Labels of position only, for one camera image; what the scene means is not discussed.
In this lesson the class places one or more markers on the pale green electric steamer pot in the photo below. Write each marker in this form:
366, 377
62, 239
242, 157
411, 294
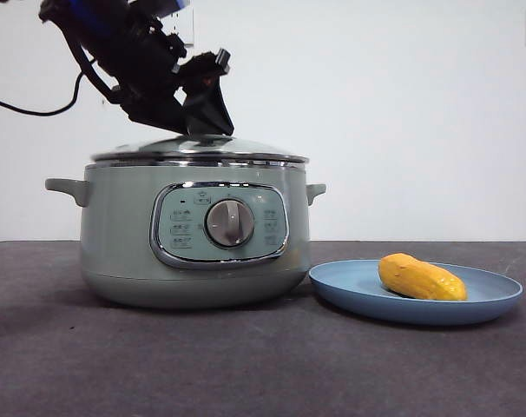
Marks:
115, 226

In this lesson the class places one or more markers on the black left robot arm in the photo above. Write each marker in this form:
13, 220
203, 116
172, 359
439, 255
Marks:
133, 56

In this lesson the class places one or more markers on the white wall power socket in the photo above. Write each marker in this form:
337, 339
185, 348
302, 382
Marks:
190, 26

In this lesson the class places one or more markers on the blue round plate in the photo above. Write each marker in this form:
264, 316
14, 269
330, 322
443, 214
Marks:
354, 299

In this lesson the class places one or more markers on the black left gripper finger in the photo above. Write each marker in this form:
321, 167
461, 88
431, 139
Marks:
208, 113
163, 114

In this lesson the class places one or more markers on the yellow corn cob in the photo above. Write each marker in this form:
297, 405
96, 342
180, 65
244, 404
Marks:
419, 278

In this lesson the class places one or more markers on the glass lid with green knob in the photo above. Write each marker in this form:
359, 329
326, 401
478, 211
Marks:
245, 153

